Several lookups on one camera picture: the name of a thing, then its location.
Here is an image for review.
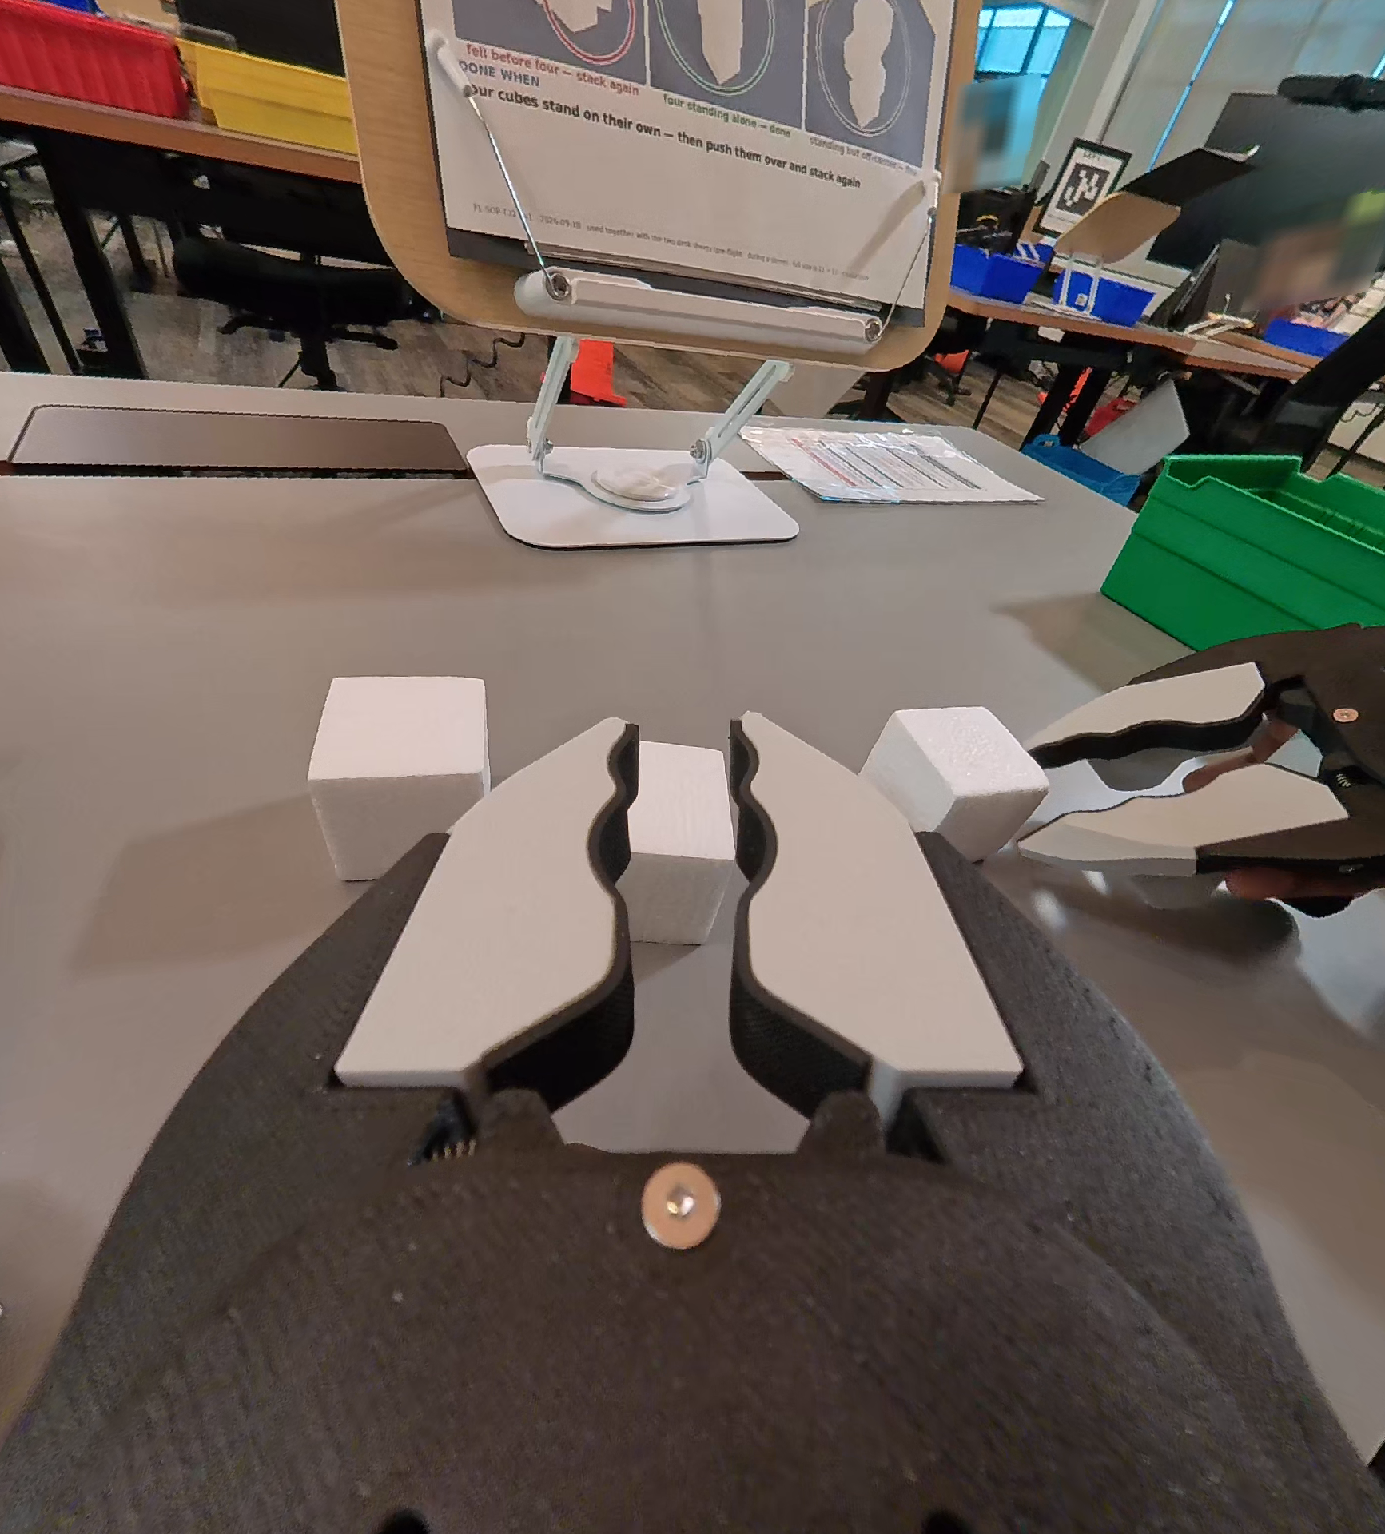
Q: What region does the grey desk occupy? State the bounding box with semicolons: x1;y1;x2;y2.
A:
0;365;1385;1534

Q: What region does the black monitor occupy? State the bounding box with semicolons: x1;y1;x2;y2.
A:
1147;95;1385;294

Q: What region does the blue plastic bin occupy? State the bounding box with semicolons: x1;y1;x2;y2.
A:
1053;276;1157;329
948;246;1060;299

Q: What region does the green plastic bin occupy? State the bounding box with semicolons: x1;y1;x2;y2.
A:
1102;451;1385;659

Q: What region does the person's right hand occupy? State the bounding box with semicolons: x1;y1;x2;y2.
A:
1223;846;1385;920

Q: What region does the laminated paper sheet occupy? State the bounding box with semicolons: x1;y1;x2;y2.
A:
739;430;1045;507

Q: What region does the brown cardboard box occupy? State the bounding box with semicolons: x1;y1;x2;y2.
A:
1055;149;1262;262

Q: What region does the black office chair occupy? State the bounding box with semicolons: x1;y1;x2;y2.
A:
172;234;406;393

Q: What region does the blue floor bin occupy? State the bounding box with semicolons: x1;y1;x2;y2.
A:
1020;434;1143;507

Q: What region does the black mesh chair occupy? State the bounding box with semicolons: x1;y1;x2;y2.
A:
1230;289;1385;483

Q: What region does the dark grey cable tray cover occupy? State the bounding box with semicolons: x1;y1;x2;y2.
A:
9;406;470;472

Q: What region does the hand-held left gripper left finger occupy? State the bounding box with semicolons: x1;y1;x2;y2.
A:
332;715;641;1145

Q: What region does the printed instruction sheet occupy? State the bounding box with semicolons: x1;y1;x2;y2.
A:
416;0;957;315

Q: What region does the red plastic bin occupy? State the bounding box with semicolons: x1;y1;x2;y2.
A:
0;0;193;120

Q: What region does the yellow plastic bin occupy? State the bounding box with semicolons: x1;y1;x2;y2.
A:
177;33;361;159

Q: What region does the black and white marker sign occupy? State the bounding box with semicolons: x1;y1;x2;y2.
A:
1033;136;1136;238

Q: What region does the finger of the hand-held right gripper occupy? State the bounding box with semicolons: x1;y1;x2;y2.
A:
1026;665;1271;771
1014;761;1355;876

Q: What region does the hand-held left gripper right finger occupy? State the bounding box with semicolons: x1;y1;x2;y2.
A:
723;711;1027;1145

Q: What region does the wooden table with black legs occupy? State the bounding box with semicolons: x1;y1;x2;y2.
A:
0;59;363;376
948;289;1385;445

